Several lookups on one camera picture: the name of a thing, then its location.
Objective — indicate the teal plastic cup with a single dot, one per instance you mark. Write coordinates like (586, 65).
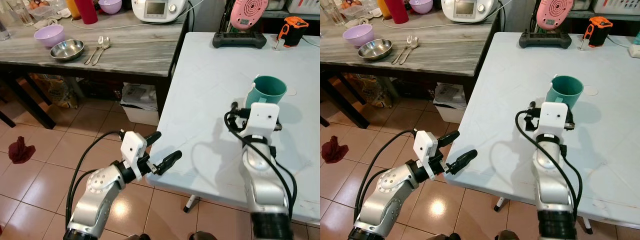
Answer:
(270, 91)
(566, 91)

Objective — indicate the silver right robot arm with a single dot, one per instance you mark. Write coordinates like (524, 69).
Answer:
(552, 185)
(262, 185)

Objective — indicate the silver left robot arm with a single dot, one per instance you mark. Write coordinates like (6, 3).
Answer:
(97, 189)
(387, 189)

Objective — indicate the white storage bin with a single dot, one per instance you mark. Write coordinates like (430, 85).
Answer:
(141, 107)
(450, 107)

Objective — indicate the white folding table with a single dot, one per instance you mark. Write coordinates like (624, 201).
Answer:
(210, 100)
(505, 100)

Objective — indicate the black handheld controller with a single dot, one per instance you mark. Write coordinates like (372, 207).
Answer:
(545, 40)
(239, 41)

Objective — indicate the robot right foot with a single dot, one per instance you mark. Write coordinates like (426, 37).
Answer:
(203, 235)
(509, 235)

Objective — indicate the grey wood grain table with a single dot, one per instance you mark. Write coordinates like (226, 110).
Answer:
(135, 55)
(445, 52)

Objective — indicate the yellow printed bag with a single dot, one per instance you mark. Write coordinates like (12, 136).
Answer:
(56, 91)
(368, 91)

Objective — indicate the dark red cloth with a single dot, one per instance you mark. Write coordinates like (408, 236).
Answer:
(334, 150)
(21, 150)

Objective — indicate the orange and black device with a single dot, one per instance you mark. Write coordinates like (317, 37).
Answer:
(598, 30)
(295, 31)

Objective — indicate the steel fork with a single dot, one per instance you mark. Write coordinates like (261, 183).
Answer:
(94, 51)
(403, 50)

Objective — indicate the pink round fan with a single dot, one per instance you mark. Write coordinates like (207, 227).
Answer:
(555, 13)
(248, 14)

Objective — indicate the steel spoon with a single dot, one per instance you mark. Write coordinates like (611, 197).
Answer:
(413, 44)
(103, 45)

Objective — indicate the small white plastic basket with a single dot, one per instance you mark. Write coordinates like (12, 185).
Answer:
(277, 3)
(581, 3)

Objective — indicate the stainless steel bowl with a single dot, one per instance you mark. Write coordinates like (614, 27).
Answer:
(375, 49)
(67, 50)

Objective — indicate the white power adapter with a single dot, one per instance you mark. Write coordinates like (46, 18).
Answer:
(635, 50)

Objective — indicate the white kitchen appliance with display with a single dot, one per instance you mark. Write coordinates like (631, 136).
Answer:
(469, 10)
(159, 11)

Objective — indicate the large white plastic basket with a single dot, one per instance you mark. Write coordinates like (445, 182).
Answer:
(617, 5)
(303, 5)

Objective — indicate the tall clear drinking glass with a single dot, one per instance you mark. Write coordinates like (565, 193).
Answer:
(332, 12)
(20, 12)

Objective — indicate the small purple plastic bowl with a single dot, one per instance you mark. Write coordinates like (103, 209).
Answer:
(110, 5)
(421, 5)

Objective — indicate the red plastic tumbler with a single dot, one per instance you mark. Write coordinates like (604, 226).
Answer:
(88, 11)
(398, 11)

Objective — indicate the large purple plastic bowl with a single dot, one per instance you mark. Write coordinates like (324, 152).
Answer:
(49, 36)
(357, 35)

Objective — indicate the orange bottle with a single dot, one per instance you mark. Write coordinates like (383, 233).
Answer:
(73, 7)
(383, 7)

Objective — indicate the clear plastic egg container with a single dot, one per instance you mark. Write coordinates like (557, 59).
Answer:
(46, 8)
(359, 7)

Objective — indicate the short clear drinking glass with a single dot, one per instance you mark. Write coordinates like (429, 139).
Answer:
(3, 31)

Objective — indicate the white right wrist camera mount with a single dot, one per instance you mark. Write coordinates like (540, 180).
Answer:
(554, 120)
(263, 120)

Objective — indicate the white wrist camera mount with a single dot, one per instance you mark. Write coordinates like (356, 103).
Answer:
(263, 120)
(134, 147)
(554, 120)
(426, 146)

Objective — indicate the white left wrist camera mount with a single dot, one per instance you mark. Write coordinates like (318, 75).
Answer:
(426, 146)
(134, 147)

